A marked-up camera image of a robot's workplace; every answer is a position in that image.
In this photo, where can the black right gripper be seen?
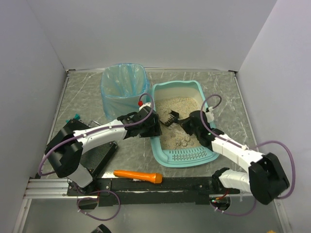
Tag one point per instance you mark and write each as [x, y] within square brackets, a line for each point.
[188, 123]

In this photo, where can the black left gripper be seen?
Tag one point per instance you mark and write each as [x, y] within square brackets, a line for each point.
[155, 124]

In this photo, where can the black litter scoop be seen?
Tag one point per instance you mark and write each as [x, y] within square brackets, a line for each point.
[174, 118]

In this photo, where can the light blue litter box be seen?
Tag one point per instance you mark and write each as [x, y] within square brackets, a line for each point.
[180, 158]

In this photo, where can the trash bin with blue bag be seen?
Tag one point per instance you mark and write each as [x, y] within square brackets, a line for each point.
[121, 87]

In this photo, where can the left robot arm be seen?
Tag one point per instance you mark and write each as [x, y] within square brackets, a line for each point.
[123, 127]

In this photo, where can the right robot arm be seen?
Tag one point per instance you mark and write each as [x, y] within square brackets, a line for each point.
[263, 175]

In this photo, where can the litter clump ball front right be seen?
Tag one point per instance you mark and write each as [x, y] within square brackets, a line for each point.
[184, 143]

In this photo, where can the orange toy microphone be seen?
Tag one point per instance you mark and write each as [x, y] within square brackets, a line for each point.
[155, 178]

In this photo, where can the black ribbed case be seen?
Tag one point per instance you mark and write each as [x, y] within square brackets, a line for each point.
[97, 155]

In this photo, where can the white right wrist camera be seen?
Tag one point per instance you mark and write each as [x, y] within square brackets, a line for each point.
[209, 109]

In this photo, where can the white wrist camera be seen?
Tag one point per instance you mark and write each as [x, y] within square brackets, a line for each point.
[141, 104]
[209, 109]

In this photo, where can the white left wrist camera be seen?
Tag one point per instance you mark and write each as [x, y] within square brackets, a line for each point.
[141, 104]

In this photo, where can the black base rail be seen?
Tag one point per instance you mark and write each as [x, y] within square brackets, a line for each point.
[196, 190]

